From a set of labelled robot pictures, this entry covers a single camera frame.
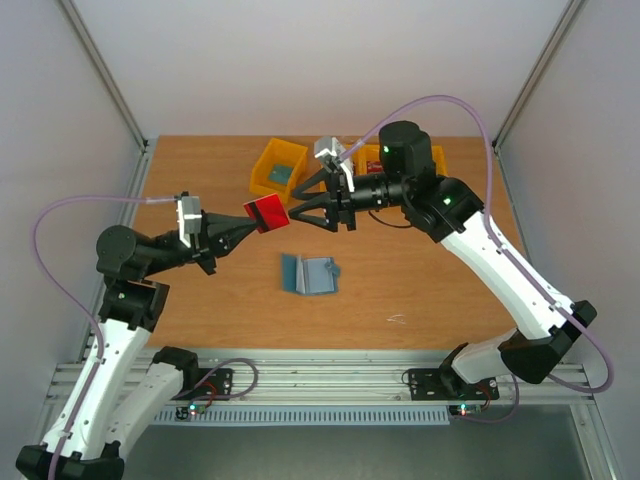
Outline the aluminium frame post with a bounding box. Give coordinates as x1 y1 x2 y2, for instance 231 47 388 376
56 0 148 151
492 0 587 153

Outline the yellow bin with black card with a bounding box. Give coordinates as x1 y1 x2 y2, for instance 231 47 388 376
315 144 356 175

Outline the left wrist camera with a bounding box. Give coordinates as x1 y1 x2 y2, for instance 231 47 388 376
176 192 202 248

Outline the blue card holder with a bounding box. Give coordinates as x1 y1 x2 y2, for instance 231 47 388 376
280 254 341 296

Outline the left aluminium frame post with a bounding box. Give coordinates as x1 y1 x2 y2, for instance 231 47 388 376
56 0 148 151

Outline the yellow bin with red card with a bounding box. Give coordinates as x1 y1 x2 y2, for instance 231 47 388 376
354 144 380 175

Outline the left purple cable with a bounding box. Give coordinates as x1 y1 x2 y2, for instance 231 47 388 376
32 194 179 480

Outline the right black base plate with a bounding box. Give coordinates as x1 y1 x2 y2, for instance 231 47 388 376
401 368 500 401

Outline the purple cable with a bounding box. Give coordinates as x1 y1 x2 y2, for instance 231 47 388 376
32 194 179 480
339 94 615 394

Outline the aluminium rail base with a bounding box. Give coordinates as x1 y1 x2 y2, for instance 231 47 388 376
45 348 595 407

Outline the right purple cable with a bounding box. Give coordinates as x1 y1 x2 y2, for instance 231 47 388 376
339 94 615 394

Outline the single yellow bin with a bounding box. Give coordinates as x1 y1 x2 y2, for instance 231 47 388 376
249 138 308 204

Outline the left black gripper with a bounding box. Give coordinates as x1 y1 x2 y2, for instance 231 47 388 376
143 211 259 277

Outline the grey slotted cable duct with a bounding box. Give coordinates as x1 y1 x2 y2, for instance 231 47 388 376
152 405 450 428

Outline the right aluminium frame post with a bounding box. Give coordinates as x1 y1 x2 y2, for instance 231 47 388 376
492 0 587 153

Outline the teal credit card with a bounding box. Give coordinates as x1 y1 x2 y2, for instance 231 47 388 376
268 164 294 185

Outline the yellow bin with blue card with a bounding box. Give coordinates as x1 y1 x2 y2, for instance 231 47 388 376
431 145 448 176

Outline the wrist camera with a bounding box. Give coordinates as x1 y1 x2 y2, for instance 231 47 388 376
314 136 355 193
176 192 202 248

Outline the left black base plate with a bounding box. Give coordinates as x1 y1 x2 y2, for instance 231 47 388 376
174 367 234 401

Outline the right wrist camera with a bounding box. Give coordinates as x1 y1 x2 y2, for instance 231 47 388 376
314 136 355 193

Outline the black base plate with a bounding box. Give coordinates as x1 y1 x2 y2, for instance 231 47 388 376
401 368 500 401
174 367 234 401

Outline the red credit card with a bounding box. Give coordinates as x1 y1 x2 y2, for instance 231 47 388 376
243 194 290 234

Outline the red card in bin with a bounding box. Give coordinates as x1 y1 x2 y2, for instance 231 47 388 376
367 161 383 174

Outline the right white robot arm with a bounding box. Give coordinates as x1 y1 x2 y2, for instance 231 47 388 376
289 121 597 397

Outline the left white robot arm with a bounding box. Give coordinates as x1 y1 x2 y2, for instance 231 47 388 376
16 211 258 479

